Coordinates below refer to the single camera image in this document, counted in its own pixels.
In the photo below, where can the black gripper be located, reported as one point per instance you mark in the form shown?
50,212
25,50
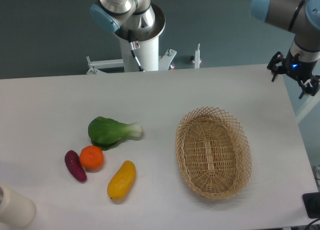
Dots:
298,65

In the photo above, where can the yellow mango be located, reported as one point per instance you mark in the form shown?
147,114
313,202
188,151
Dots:
122,182

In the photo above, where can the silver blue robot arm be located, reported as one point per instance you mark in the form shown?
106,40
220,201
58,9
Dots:
300,17

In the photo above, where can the woven wicker basket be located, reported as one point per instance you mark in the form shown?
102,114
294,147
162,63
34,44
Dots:
213,153

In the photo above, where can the black device at table edge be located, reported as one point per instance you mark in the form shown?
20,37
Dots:
312,204

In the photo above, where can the green bok choy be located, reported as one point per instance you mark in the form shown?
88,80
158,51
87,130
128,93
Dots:
106,133

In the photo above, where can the orange tangerine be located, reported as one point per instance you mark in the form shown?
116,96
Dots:
91,157

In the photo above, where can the purple sweet potato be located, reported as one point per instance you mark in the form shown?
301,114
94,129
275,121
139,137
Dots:
72,162

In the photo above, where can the cream cylindrical bottle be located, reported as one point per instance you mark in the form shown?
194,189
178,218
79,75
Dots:
16,210

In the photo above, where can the white metal base frame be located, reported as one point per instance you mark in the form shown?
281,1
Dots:
165,62

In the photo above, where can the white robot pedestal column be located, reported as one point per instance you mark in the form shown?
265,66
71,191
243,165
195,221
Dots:
141,33

